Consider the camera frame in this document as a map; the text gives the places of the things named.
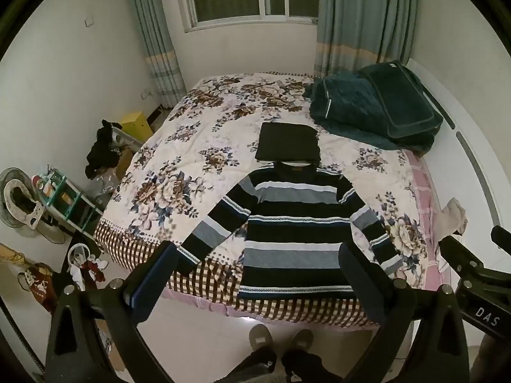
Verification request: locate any teal shelf cart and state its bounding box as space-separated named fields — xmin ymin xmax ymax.
xmin=34 ymin=165 xmax=106 ymax=234

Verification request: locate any person's leg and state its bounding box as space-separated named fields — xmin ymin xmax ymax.
xmin=235 ymin=347 xmax=278 ymax=383
xmin=281 ymin=349 xmax=344 ymax=383

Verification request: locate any floral quilt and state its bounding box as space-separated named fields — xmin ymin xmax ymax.
xmin=94 ymin=72 xmax=430 ymax=328

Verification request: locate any standing fan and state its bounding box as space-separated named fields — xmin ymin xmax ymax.
xmin=0 ymin=168 xmax=66 ymax=246

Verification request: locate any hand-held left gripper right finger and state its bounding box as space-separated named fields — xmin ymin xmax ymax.
xmin=338 ymin=243 xmax=477 ymax=383

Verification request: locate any person's left leg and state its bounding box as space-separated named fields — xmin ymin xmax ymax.
xmin=235 ymin=347 xmax=278 ymax=383

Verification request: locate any beige cloth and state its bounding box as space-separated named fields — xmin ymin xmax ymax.
xmin=439 ymin=197 xmax=469 ymax=236

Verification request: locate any folded black garment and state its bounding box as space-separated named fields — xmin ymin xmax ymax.
xmin=254 ymin=123 xmax=322 ymax=165

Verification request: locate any white headboard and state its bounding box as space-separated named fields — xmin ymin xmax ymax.
xmin=403 ymin=58 xmax=507 ymax=232

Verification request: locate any red printed bag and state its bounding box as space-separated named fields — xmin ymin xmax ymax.
xmin=18 ymin=263 xmax=58 ymax=314

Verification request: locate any dark green cushion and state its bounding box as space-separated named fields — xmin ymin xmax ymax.
xmin=357 ymin=61 xmax=445 ymax=140

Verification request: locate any grey-blue striped curtain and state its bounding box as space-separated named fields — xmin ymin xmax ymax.
xmin=126 ymin=0 xmax=188 ymax=108
xmin=313 ymin=0 xmax=420 ymax=78

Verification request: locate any striped knit sweater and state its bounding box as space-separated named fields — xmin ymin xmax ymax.
xmin=176 ymin=161 xmax=404 ymax=301

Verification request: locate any pink checked bed sheet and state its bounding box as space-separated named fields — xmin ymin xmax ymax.
xmin=403 ymin=149 xmax=444 ymax=292

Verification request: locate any white wire basket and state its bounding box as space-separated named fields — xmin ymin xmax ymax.
xmin=66 ymin=243 xmax=108 ymax=292

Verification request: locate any brown cardboard box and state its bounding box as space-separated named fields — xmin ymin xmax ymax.
xmin=117 ymin=148 xmax=137 ymax=177

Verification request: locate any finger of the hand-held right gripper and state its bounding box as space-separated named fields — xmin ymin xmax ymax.
xmin=438 ymin=235 xmax=488 ymax=288
xmin=490 ymin=225 xmax=511 ymax=249

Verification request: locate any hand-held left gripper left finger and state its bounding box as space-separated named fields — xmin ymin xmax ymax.
xmin=45 ymin=241 xmax=180 ymax=383

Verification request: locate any black clothes pile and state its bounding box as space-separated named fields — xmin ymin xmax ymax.
xmin=85 ymin=120 xmax=122 ymax=180

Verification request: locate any person's right leg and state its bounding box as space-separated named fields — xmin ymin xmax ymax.
xmin=281 ymin=349 xmax=344 ymax=383

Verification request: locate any person's right slipper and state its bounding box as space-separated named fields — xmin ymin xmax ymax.
xmin=287 ymin=329 xmax=315 ymax=354

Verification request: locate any dark green quilted blanket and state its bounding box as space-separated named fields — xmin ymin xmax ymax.
xmin=305 ymin=72 xmax=436 ymax=154

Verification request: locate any yellow box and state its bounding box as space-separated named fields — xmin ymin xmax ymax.
xmin=120 ymin=111 xmax=154 ymax=141

